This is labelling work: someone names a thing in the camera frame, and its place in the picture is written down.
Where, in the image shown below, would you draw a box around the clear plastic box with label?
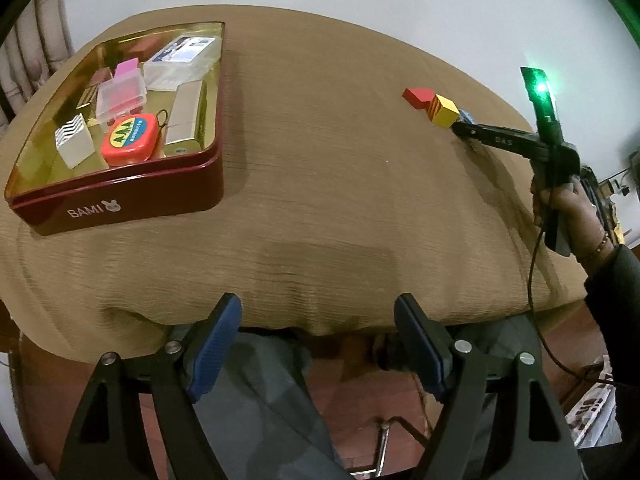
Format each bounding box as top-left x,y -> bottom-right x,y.
144,35 -> 224,92

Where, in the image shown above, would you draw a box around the maroon and gold tin box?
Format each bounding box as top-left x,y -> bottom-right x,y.
4,21 -> 226,237

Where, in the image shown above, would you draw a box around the beaded bracelet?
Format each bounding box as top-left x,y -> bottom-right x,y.
582,231 -> 614,262

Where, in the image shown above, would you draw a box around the yellow wooden cube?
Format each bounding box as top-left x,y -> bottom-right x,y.
428,94 -> 460,131

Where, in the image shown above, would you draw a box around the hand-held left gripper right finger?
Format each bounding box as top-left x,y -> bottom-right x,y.
393,294 -> 583,480

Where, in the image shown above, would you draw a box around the cluttered dark side cabinet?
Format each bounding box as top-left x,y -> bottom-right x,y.
580,150 -> 640,248

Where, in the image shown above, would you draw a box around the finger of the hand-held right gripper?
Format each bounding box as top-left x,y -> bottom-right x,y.
452,122 -> 547,159

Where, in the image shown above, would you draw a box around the black and white zigzag block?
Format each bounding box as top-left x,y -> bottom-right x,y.
55,113 -> 96,169

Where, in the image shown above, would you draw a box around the person's grey trousers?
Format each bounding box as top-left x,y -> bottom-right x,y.
192,317 -> 543,480

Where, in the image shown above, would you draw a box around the red tape measure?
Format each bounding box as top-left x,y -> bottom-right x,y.
101,113 -> 165,167

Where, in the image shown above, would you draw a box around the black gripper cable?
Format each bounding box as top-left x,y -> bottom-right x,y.
526,205 -> 618,388

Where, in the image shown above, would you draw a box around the green panel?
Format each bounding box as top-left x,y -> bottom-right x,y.
575,0 -> 640,63

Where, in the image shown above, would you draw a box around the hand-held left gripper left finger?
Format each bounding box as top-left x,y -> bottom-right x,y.
57,292 -> 244,480

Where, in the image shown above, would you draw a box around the person's right forearm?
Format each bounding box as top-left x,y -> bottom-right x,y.
582,242 -> 640,480

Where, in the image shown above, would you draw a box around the small clear box red insert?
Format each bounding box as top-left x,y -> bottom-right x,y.
97,71 -> 149,131

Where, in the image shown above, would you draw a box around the metal stool frame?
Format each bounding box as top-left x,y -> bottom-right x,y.
347,416 -> 432,477

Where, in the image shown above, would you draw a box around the magenta wooden block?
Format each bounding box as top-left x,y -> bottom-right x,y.
113,59 -> 141,81

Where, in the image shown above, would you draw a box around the person's right hand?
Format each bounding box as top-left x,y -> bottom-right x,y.
531,179 -> 610,262

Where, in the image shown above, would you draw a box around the beige curtain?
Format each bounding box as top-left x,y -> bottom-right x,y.
0,0 -> 76,128

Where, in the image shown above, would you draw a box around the red wooden block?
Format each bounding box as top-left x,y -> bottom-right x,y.
403,88 -> 436,111

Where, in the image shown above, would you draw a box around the stack of newspapers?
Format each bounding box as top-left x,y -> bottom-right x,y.
564,355 -> 625,447

